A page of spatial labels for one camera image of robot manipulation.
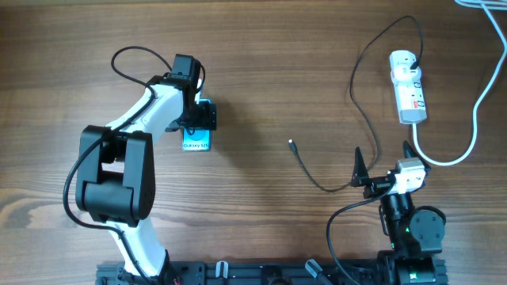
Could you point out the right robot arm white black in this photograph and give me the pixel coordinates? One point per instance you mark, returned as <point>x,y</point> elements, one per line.
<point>416,233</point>

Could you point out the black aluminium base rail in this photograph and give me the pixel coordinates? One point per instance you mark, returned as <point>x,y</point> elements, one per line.
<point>273,273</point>

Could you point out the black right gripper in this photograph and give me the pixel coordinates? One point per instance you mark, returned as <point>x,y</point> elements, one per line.
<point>380,184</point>

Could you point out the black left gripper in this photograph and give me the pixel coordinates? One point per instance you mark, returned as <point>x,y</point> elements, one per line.
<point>203,119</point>

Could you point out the white power strip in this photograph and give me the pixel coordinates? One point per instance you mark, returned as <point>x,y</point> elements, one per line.
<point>409,96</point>

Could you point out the white USB charger plug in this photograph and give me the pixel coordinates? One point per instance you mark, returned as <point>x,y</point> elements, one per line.
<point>403,73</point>

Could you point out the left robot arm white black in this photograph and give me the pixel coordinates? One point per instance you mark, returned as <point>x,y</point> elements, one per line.
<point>112,184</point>

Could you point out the blue Galaxy smartphone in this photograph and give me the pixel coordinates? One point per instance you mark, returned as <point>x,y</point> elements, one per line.
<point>197,140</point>

